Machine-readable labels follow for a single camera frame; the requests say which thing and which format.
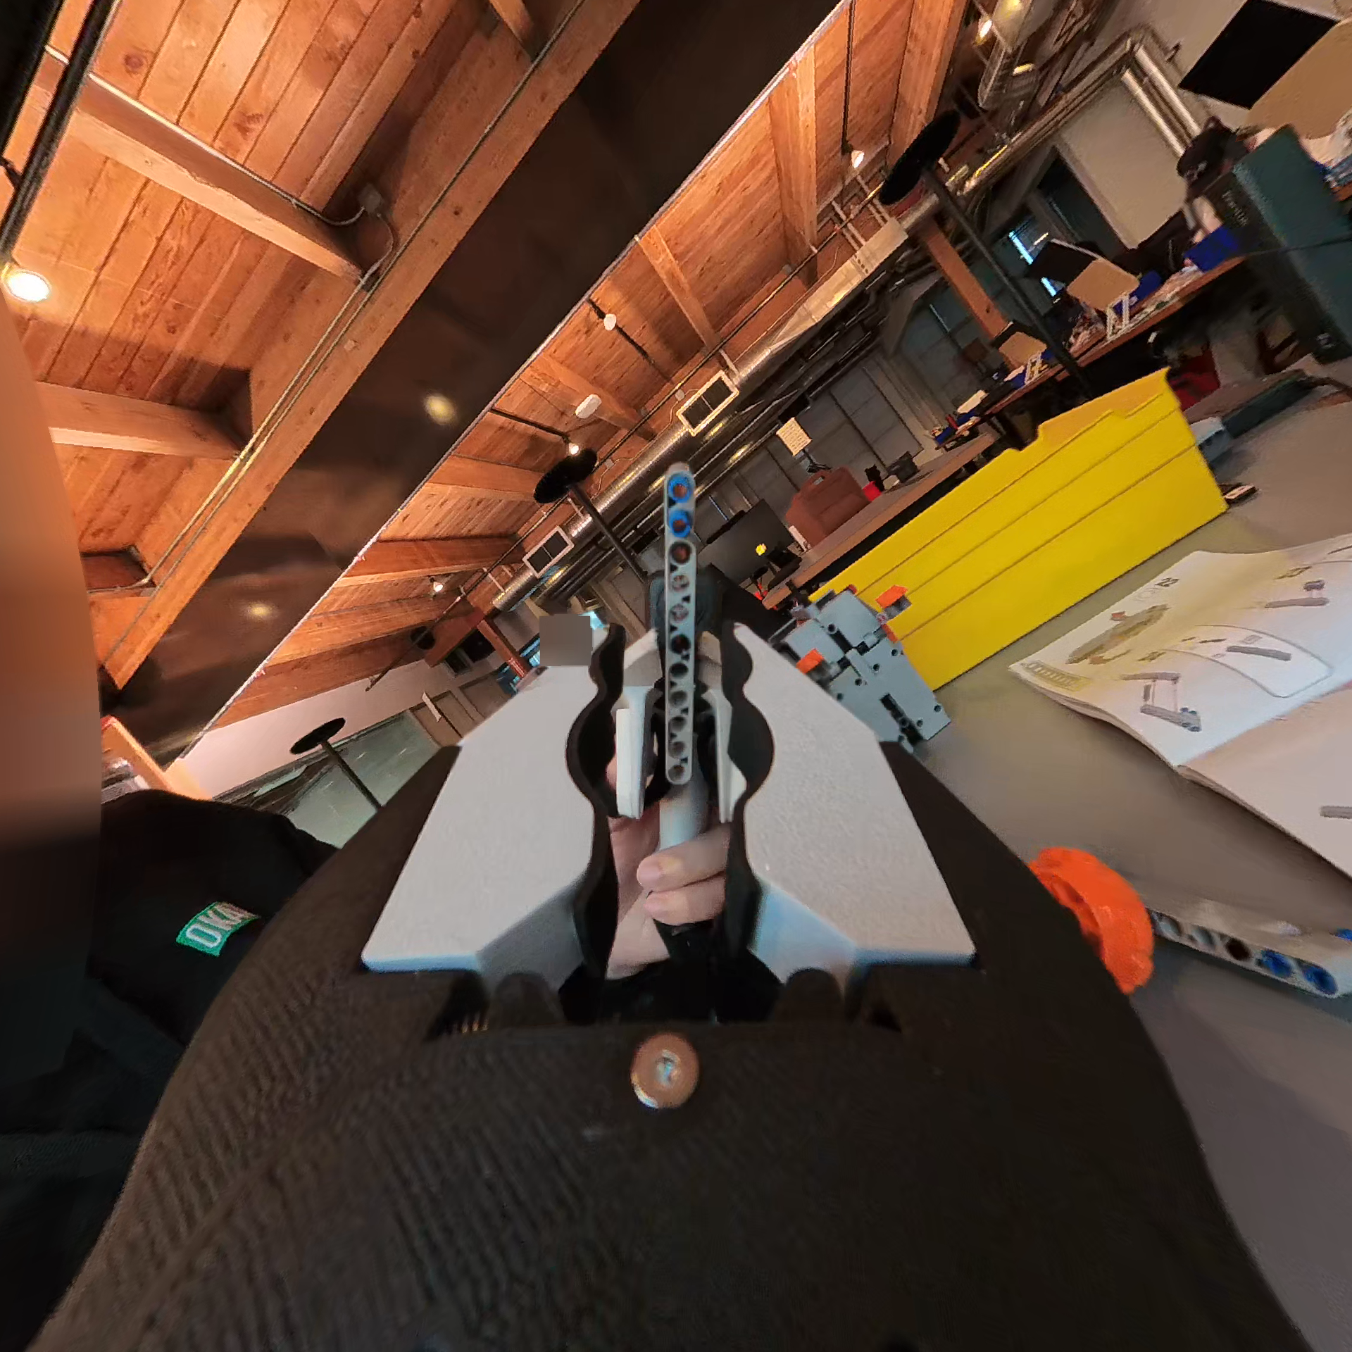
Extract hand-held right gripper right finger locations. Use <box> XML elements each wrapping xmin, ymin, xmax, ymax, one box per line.
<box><xmin>723</xmin><ymin>620</ymin><xmax>978</xmax><ymax>984</ymax></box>

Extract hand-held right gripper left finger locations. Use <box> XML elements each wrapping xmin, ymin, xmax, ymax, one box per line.
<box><xmin>361</xmin><ymin>622</ymin><xmax>626</xmax><ymax>984</ymax></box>

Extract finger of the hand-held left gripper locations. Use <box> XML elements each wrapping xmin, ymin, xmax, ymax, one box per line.
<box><xmin>613</xmin><ymin>683</ymin><xmax>664</xmax><ymax>819</ymax></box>
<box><xmin>694</xmin><ymin>575</ymin><xmax>734</xmax><ymax>686</ymax></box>

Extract grey beam with blue pins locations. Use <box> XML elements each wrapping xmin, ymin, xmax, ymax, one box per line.
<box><xmin>658</xmin><ymin>463</ymin><xmax>700</xmax><ymax>785</ymax></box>
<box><xmin>1145</xmin><ymin>906</ymin><xmax>1352</xmax><ymax>999</ymax></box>

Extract grey brick assembly orange pins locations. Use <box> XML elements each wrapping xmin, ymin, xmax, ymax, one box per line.
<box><xmin>776</xmin><ymin>584</ymin><xmax>952</xmax><ymax>753</ymax></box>

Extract person's left hand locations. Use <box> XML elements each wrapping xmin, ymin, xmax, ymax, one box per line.
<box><xmin>607</xmin><ymin>813</ymin><xmax>732</xmax><ymax>978</ymax></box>

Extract black pole round disc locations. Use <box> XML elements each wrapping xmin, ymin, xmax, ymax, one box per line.
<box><xmin>289</xmin><ymin>717</ymin><xmax>384</xmax><ymax>813</ymax></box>
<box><xmin>533</xmin><ymin>448</ymin><xmax>658</xmax><ymax>592</ymax></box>
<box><xmin>878</xmin><ymin>107</ymin><xmax>1122</xmax><ymax>404</ymax></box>

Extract white vent grille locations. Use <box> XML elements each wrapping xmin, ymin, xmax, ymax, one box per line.
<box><xmin>675</xmin><ymin>374</ymin><xmax>740</xmax><ymax>433</ymax></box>

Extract wooden workbench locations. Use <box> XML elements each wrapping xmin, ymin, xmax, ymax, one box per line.
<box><xmin>764</xmin><ymin>433</ymin><xmax>1003</xmax><ymax>611</ymax></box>
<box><xmin>950</xmin><ymin>253</ymin><xmax>1247</xmax><ymax>423</ymax></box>

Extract orange toy wheel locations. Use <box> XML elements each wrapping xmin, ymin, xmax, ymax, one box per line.
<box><xmin>1030</xmin><ymin>844</ymin><xmax>1155</xmax><ymax>993</ymax></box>

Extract black jacket green label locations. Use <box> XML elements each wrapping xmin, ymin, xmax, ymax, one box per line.
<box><xmin>0</xmin><ymin>785</ymin><xmax>338</xmax><ymax>1352</ymax></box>

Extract yellow plastic bin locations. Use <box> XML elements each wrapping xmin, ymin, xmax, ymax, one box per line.
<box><xmin>817</xmin><ymin>368</ymin><xmax>1228</xmax><ymax>688</ymax></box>

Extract white instruction booklet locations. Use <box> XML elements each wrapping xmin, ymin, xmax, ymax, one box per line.
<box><xmin>1009</xmin><ymin>533</ymin><xmax>1352</xmax><ymax>878</ymax></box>

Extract black monitor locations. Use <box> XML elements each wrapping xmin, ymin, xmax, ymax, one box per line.
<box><xmin>1037</xmin><ymin>238</ymin><xmax>1101</xmax><ymax>302</ymax></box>

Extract dark grey slab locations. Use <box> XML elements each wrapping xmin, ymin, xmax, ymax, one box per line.
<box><xmin>1213</xmin><ymin>368</ymin><xmax>1340</xmax><ymax>440</ymax></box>

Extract dark green case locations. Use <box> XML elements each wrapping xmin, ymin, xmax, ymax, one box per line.
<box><xmin>1228</xmin><ymin>124</ymin><xmax>1352</xmax><ymax>365</ymax></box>

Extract black panel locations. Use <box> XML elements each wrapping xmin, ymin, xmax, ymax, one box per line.
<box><xmin>1177</xmin><ymin>0</ymin><xmax>1342</xmax><ymax>107</ymax></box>

